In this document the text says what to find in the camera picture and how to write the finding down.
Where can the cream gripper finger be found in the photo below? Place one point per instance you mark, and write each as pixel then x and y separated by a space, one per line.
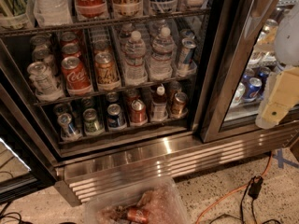
pixel 281 94

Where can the fridge glass door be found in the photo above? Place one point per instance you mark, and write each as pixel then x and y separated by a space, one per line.
pixel 238 28

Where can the blue can bottom left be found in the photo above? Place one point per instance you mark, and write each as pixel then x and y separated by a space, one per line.
pixel 69 131

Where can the stainless steel fridge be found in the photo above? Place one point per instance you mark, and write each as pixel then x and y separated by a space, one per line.
pixel 33 154

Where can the red can in bin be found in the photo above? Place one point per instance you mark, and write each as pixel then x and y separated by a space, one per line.
pixel 140 216

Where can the copper can bottom shelf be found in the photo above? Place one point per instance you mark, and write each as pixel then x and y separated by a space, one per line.
pixel 178 106

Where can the blue Pepsi can bottom shelf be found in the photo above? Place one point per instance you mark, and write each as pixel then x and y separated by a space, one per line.
pixel 115 117

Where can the black power adapter with cable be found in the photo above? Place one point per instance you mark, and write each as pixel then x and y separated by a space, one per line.
pixel 253 189

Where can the red Coca-Cola can front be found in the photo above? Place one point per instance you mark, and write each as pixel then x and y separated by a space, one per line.
pixel 75 75

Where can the orange-brown soda can front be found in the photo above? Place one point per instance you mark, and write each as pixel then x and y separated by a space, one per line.
pixel 106 72

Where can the silver diet soda can front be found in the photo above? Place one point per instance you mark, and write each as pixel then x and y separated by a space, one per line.
pixel 48 87

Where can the clear plastic bin on floor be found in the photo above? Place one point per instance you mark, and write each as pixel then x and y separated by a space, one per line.
pixel 160 196

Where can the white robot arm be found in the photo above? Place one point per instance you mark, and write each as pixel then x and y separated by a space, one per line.
pixel 286 45

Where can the blue Pepsi can behind door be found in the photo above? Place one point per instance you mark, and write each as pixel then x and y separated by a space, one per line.
pixel 252 89

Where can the clear water bottle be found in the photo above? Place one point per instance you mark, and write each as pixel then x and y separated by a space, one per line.
pixel 161 55
pixel 135 51

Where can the blue white energy drink can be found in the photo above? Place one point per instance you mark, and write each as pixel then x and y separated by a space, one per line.
pixel 185 58

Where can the small juice bottle white cap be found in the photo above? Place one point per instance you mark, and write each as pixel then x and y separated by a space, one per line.
pixel 158 105

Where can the green soda can bottom shelf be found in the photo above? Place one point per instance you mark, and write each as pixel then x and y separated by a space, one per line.
pixel 92 125

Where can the red Coca-Cola bottle top shelf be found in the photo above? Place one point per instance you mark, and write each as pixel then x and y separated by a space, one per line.
pixel 90 8

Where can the red can bottom shelf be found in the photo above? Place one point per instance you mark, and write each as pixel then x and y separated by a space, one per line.
pixel 138 112

